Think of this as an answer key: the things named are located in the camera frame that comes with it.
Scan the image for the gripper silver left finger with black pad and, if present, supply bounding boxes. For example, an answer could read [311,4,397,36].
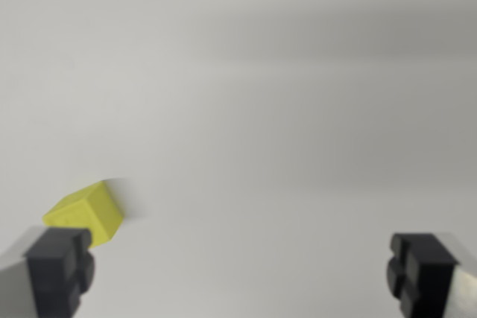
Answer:
[0,225,96,318]

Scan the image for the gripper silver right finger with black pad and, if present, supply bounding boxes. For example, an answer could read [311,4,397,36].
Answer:
[385,232,477,318]

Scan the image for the yellow cube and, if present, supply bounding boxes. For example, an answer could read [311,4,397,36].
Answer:
[42,179,124,249]

